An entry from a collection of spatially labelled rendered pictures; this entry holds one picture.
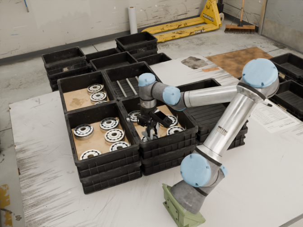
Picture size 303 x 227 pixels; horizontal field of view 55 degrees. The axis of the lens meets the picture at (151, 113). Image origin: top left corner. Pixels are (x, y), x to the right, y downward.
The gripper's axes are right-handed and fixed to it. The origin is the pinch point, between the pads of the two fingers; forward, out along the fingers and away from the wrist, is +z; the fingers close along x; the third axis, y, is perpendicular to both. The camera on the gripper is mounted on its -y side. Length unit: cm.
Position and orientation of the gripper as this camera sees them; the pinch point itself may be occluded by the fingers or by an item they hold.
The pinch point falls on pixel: (154, 138)
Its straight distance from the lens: 149.0
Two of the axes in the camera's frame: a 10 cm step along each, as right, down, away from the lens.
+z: 0.5, 8.0, 5.9
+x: -5.3, 5.3, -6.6
